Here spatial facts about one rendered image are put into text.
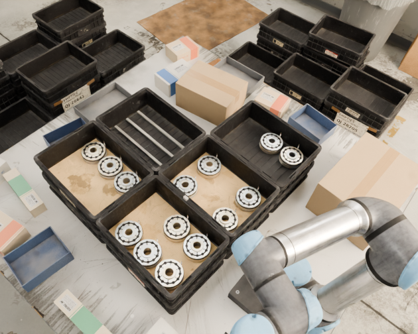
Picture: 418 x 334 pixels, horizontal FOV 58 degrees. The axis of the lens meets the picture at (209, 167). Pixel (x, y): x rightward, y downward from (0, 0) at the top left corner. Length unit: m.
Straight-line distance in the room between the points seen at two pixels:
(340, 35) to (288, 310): 2.59
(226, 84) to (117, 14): 2.25
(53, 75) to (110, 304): 1.61
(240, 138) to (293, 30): 1.68
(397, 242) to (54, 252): 1.24
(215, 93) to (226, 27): 2.01
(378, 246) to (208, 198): 0.75
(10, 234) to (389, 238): 1.33
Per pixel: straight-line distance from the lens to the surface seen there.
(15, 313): 2.41
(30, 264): 1.67
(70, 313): 1.50
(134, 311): 1.52
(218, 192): 1.57
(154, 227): 1.49
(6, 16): 4.24
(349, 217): 0.97
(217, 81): 1.97
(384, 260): 1.04
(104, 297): 1.56
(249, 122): 1.83
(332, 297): 1.23
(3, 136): 2.71
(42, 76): 2.68
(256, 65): 3.04
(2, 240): 1.68
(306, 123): 2.08
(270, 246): 0.81
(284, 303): 0.77
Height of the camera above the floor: 2.17
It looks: 54 degrees down
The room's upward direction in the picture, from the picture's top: 6 degrees clockwise
